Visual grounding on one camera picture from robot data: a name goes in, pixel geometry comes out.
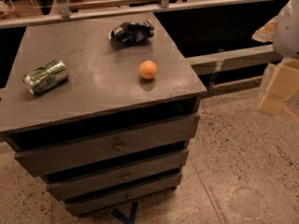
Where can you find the top grey drawer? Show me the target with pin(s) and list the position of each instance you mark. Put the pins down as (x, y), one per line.
(54, 159)

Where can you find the grey metal railing frame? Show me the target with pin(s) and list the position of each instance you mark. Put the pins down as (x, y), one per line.
(200, 28)

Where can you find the dark blue chip bag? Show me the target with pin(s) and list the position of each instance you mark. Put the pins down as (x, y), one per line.
(132, 32)

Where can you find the orange fruit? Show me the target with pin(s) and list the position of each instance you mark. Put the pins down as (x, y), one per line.
(148, 70)

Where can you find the middle grey drawer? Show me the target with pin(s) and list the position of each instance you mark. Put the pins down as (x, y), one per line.
(69, 189)

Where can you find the grey drawer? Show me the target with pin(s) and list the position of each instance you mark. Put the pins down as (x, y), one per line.
(54, 159)
(123, 195)
(69, 189)

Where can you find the bottom grey drawer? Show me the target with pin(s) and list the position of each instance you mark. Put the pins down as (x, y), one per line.
(123, 195)

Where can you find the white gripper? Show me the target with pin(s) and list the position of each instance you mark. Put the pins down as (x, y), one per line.
(287, 32)

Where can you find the grey drawer cabinet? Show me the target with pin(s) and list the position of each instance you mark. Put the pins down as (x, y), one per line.
(103, 95)

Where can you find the green soda can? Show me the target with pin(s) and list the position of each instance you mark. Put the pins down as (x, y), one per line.
(45, 77)

